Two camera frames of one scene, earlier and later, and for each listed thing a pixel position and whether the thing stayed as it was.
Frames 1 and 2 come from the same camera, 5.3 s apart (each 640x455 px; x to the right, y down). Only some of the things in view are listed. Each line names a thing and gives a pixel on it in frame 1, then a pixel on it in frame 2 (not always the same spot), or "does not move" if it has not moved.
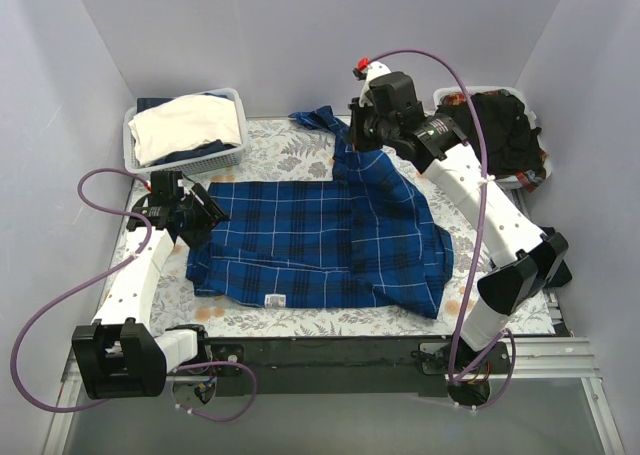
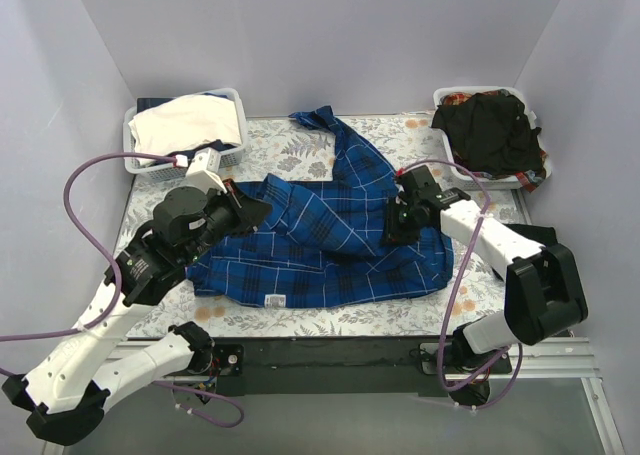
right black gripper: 358,126 -> 395,223
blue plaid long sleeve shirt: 360,240 does not move
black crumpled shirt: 511,143 does not move
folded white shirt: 182,123 does not move
